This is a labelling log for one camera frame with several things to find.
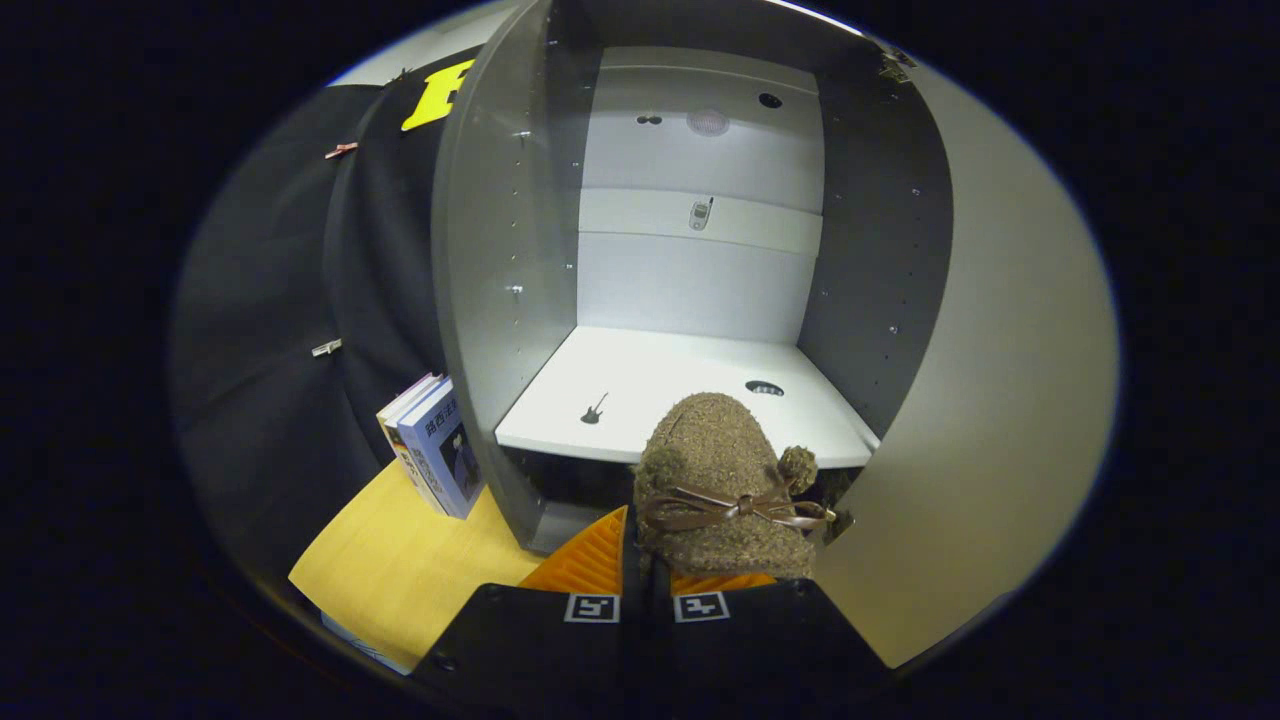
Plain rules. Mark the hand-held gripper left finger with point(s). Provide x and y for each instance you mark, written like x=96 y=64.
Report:
x=530 y=640

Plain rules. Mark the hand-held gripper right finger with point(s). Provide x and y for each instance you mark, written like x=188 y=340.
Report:
x=760 y=640

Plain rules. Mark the brown fuzzy shoe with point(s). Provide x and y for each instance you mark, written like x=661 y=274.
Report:
x=715 y=450

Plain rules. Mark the beige shoe cabinet door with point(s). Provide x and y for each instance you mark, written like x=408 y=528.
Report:
x=1000 y=400

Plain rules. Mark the grey shoe cabinet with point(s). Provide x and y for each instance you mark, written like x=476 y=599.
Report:
x=700 y=280

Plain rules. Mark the blue paperback book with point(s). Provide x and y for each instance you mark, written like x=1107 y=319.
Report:
x=445 y=450

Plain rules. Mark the white paperback book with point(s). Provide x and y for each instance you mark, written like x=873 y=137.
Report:
x=405 y=420

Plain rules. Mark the silver clip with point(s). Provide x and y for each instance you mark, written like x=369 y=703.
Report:
x=325 y=347

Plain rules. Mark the black backdrop cloth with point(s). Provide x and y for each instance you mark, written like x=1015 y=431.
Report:
x=270 y=300

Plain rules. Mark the red clip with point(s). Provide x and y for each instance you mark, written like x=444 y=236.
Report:
x=340 y=150

